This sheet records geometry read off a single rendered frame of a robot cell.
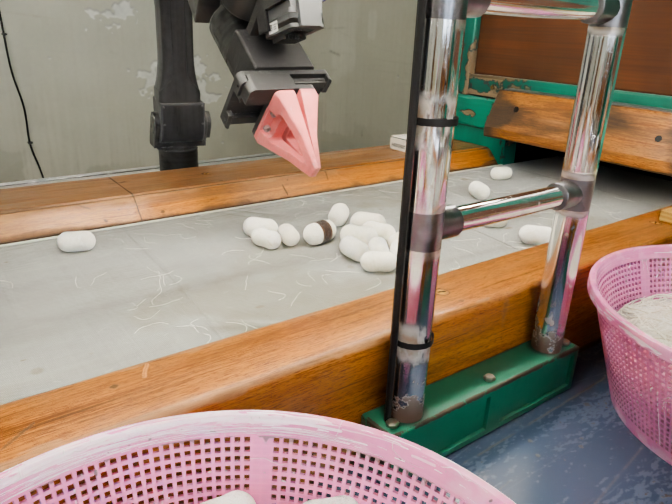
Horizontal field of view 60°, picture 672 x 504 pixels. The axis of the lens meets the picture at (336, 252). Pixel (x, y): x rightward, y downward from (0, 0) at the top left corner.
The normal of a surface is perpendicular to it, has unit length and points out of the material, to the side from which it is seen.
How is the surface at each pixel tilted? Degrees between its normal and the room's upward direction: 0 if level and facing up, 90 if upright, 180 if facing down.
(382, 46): 90
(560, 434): 0
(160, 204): 45
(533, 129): 67
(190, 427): 74
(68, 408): 0
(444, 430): 90
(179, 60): 94
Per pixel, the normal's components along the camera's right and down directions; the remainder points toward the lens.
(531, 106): -0.72, -0.18
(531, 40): -0.80, 0.18
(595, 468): 0.04, -0.93
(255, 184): 0.44, -0.44
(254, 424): 0.00, 0.11
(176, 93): 0.44, 0.41
